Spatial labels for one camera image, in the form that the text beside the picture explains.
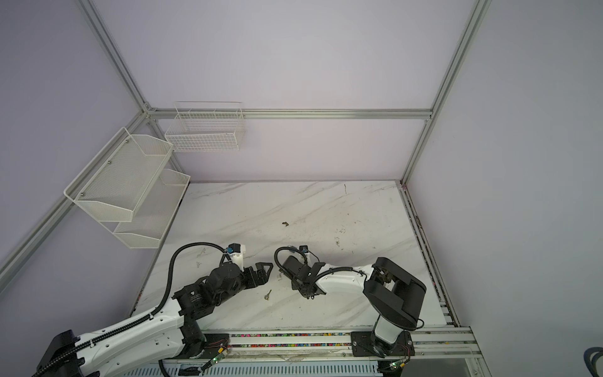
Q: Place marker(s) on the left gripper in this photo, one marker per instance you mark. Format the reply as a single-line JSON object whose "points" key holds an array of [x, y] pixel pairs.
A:
{"points": [[262, 277]]}

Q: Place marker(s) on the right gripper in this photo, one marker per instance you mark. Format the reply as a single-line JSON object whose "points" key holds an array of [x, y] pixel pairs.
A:
{"points": [[294, 287]]}

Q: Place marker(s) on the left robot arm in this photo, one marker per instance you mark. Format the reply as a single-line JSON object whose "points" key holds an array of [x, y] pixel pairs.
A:
{"points": [[170, 330]]}

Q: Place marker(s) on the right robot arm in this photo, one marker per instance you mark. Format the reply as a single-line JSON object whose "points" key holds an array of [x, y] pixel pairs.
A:
{"points": [[396, 296]]}

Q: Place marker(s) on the lower white mesh shelf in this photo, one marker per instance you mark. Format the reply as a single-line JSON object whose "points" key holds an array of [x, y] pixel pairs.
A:
{"points": [[151, 222]]}

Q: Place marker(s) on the white mesh shelf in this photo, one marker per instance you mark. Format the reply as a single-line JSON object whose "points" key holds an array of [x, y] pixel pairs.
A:
{"points": [[151, 222], [113, 187]]}

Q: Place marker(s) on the upper white mesh shelf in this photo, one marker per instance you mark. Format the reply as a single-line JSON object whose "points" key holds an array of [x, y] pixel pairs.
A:
{"points": [[113, 187]]}

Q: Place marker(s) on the white wire basket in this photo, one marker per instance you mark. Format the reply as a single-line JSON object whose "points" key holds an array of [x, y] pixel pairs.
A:
{"points": [[207, 126]]}

